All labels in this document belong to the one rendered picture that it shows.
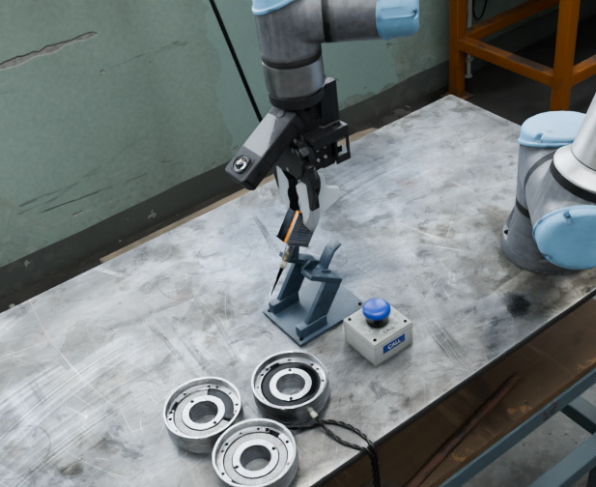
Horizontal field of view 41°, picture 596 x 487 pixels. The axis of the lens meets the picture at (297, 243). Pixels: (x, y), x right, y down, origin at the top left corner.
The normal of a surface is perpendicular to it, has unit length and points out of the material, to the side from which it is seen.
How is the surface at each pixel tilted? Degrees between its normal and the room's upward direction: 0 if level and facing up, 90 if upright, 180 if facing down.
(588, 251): 97
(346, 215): 0
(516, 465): 0
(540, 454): 0
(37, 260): 89
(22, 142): 90
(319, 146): 90
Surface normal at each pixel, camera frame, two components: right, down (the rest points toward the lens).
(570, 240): -0.11, 0.72
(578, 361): -0.11, -0.78
